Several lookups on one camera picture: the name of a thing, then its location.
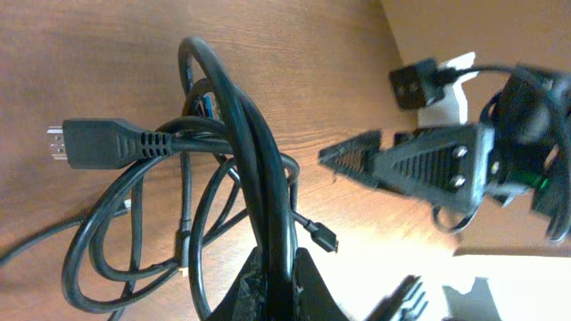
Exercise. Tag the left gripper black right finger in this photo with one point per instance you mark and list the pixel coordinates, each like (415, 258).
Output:
(312, 300)

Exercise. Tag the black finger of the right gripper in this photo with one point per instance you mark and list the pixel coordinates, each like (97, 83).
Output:
(354, 157)
(444, 166)

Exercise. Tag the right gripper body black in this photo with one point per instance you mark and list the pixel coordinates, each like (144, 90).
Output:
(508, 170)

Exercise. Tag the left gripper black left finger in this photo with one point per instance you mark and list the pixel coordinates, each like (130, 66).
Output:
(244, 300)

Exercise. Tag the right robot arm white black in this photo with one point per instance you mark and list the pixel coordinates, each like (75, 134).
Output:
(533, 107)

